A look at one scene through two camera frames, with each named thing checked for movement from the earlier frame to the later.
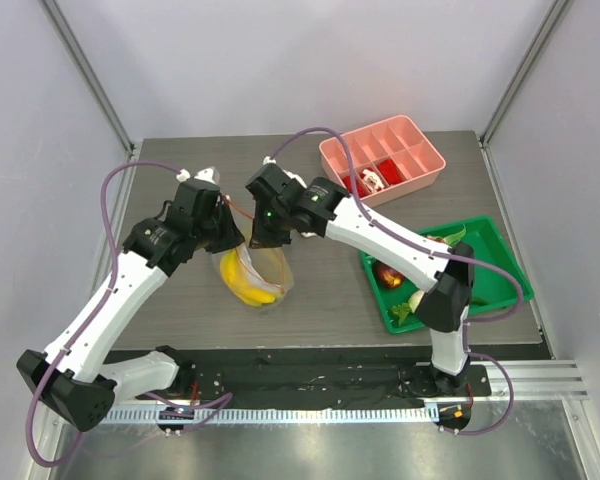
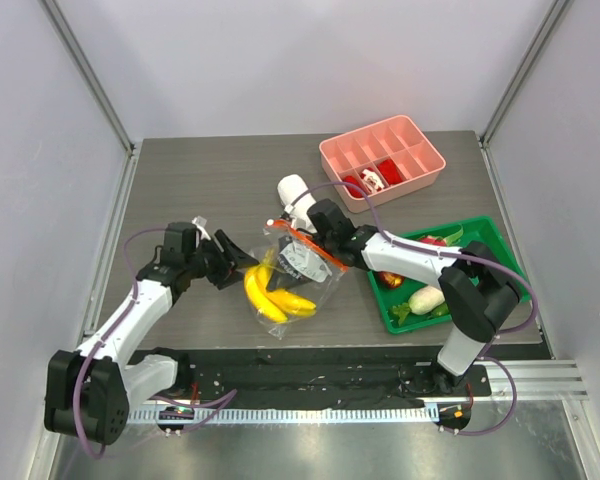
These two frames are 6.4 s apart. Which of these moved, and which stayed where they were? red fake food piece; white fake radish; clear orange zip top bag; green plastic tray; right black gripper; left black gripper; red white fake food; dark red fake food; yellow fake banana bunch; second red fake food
Moved: yellow fake banana bunch; left black gripper; clear orange zip top bag; right black gripper
Stayed: red fake food piece; white fake radish; second red fake food; dark red fake food; green plastic tray; red white fake food
